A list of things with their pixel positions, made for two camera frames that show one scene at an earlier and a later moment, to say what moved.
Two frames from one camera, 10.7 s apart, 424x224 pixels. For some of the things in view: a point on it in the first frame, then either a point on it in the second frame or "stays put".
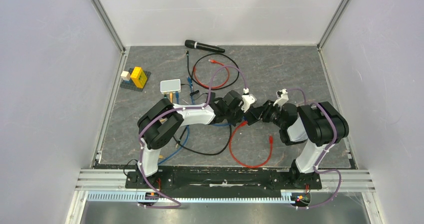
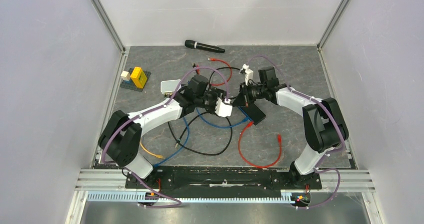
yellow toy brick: (138, 77) stays put
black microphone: (192, 44) stays put
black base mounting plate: (219, 182) stays put
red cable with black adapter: (271, 140) → (280, 140)
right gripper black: (268, 107) → (240, 100)
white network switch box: (173, 85) stays put
